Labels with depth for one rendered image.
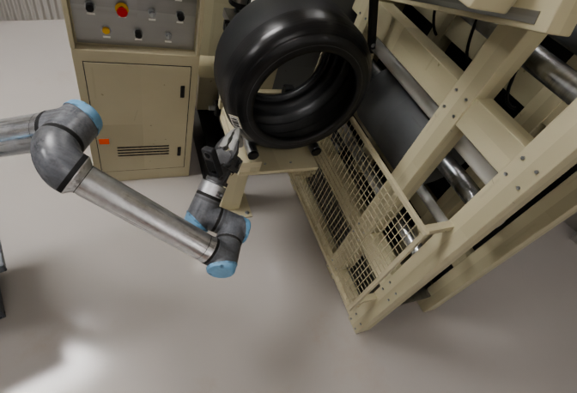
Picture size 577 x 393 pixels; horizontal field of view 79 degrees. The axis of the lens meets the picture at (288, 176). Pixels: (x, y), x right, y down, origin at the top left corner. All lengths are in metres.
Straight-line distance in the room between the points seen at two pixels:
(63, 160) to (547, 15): 1.19
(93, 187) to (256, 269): 1.28
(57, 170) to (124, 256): 1.16
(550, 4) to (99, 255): 2.08
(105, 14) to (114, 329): 1.42
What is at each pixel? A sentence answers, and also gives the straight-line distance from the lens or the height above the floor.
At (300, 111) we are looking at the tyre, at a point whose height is 0.94.
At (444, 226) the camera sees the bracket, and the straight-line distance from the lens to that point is 1.40.
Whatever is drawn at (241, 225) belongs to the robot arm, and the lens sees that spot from 1.23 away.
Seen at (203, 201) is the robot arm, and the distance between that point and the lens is 1.20.
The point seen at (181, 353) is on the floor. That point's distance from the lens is 1.92.
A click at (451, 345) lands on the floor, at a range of 2.47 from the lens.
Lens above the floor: 1.85
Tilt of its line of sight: 45 degrees down
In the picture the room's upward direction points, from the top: 22 degrees clockwise
